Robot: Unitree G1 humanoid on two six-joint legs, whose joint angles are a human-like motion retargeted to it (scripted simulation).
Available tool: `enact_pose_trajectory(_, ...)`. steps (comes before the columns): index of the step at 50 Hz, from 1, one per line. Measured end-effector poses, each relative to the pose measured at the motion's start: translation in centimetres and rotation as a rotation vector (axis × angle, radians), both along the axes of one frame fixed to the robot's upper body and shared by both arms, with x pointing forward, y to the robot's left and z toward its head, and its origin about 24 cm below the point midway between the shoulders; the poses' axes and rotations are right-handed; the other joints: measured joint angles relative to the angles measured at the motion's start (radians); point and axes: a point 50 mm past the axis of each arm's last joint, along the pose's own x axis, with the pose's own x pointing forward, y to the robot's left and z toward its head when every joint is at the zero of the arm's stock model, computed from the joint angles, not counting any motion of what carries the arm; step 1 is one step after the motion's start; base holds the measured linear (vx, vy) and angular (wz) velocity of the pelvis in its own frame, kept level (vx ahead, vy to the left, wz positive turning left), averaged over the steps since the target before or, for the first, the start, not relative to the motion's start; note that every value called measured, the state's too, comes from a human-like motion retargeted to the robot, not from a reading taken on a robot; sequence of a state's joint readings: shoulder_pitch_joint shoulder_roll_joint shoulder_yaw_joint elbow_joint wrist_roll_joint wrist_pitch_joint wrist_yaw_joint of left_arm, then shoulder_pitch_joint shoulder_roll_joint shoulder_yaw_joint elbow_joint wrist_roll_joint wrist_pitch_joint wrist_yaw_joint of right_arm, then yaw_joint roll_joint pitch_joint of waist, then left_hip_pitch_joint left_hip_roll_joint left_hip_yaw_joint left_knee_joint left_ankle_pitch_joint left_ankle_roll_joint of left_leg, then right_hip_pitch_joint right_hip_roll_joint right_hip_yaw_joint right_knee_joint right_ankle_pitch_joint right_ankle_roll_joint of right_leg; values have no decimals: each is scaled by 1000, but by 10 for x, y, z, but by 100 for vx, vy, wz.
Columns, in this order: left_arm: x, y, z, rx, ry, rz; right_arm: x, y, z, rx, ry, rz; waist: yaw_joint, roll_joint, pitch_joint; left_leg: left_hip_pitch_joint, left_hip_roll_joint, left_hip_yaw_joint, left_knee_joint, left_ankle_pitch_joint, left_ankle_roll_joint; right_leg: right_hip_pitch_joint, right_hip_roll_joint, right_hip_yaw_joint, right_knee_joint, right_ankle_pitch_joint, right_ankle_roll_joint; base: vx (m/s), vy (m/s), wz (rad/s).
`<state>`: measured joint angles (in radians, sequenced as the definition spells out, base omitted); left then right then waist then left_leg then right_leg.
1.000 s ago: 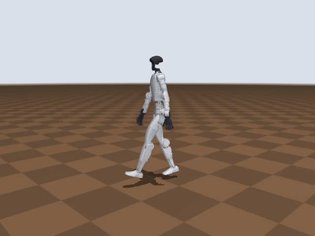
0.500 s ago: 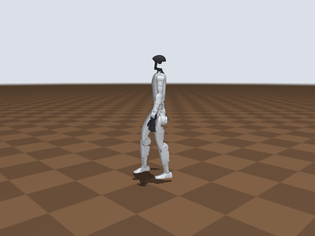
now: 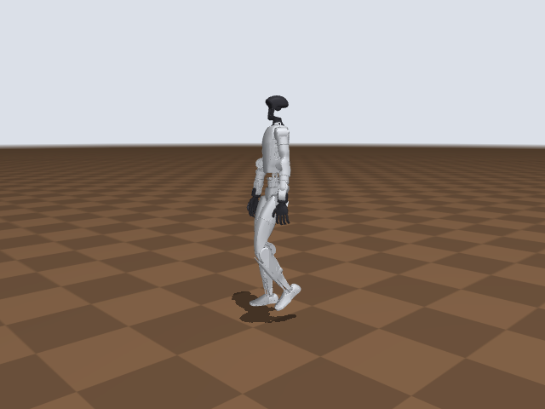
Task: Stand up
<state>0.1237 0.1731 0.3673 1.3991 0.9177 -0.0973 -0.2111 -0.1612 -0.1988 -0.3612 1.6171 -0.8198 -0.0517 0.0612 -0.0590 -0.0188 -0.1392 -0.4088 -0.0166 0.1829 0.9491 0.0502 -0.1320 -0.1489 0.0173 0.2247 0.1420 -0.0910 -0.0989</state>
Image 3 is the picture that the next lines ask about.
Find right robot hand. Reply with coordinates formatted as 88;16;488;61
247;187;261;217

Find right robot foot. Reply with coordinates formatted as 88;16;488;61
250;293;278;306

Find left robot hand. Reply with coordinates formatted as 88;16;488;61
272;193;290;225

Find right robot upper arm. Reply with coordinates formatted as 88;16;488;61
255;150;263;169

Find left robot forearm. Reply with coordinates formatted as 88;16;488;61
278;158;291;201

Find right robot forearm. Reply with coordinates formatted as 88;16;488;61
253;168;266;195

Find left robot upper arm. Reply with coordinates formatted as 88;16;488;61
274;127;290;170

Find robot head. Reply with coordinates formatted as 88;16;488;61
266;95;289;126

